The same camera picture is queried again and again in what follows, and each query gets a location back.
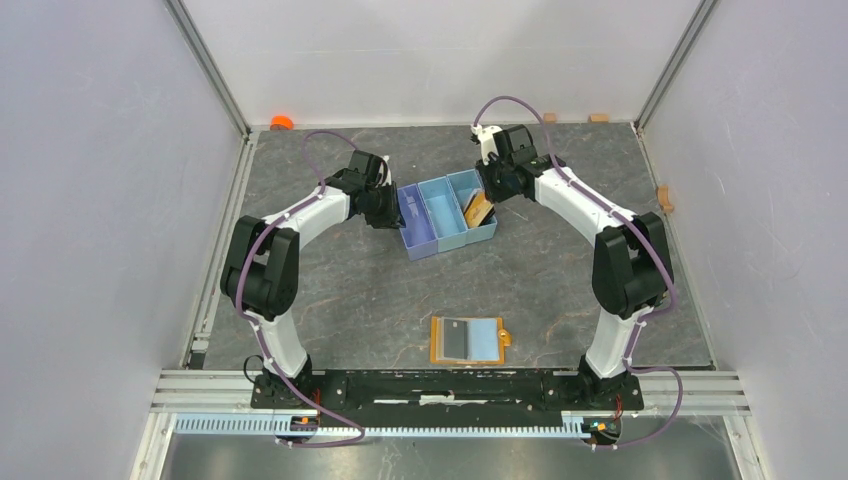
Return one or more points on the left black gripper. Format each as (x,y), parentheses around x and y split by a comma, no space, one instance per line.
(391,217)

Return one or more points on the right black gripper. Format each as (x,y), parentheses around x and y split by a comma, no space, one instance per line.
(493,194)

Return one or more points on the stack of credit cards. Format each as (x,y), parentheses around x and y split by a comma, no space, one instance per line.
(478,209)

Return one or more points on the light blue bin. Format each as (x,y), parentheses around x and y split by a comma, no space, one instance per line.
(445,214)
(462,184)

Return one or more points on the grey credit card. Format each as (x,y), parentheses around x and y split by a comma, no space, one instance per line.
(454,339)

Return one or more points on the orange leather card holder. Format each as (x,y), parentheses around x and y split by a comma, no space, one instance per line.
(468,341)

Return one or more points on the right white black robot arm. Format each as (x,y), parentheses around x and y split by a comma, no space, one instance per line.
(631,261)

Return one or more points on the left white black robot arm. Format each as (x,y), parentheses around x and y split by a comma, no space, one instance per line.
(262,266)

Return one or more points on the purple plastic bin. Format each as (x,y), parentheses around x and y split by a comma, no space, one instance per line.
(418,234)

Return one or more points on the orange round cap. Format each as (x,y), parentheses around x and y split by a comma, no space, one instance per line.
(281,122)

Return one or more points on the curved wooden piece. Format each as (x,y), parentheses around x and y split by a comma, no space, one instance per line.
(663,199)

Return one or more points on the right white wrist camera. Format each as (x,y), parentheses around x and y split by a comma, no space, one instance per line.
(484,136)

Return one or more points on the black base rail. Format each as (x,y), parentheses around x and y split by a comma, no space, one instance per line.
(522,397)

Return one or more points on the white slotted cable duct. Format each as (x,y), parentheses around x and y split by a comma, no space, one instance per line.
(290,426)

